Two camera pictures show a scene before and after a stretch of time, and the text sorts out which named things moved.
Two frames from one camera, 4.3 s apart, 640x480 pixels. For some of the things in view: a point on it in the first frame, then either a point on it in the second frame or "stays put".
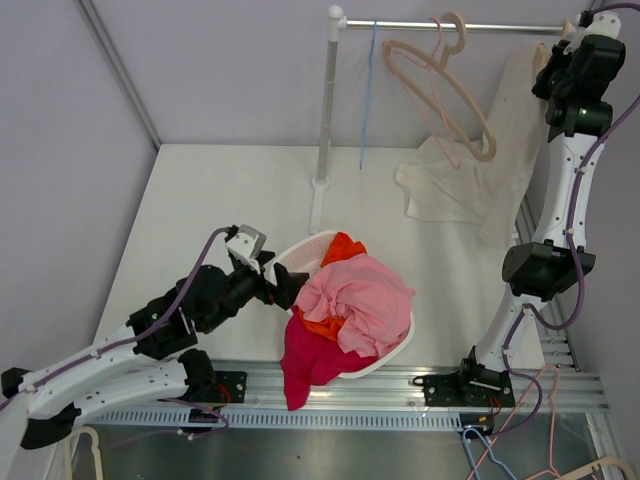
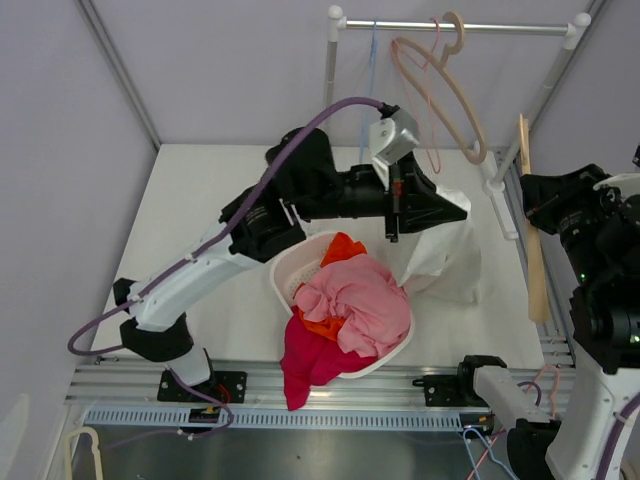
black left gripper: x=286 y=288 → x=424 y=206
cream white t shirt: x=445 y=180 → x=447 y=259
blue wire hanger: x=366 y=95 stays put
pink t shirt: x=375 y=306 stays put
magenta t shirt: x=308 y=359 stays put
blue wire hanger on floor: x=489 y=450 stays put
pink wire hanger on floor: x=552 y=467 stays put
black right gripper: x=559 y=57 → x=545 y=194
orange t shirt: x=342 y=246 stays put
